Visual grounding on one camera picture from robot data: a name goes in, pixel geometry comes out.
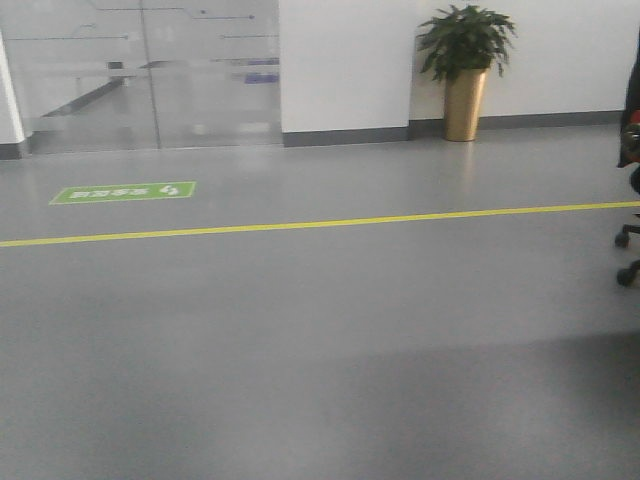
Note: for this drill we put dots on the green floor sign sticker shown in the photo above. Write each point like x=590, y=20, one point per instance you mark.
x=124, y=192

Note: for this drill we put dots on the green potted plant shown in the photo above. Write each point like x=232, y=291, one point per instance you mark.
x=458, y=39

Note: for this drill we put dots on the gold tall planter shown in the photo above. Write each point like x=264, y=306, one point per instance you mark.
x=463, y=100

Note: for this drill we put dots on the frosted glass partition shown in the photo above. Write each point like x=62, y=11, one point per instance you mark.
x=92, y=75

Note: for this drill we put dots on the black office chair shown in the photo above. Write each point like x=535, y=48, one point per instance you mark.
x=629, y=154

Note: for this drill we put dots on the yellow floor line tape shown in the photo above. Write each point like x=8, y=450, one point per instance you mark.
x=314, y=224

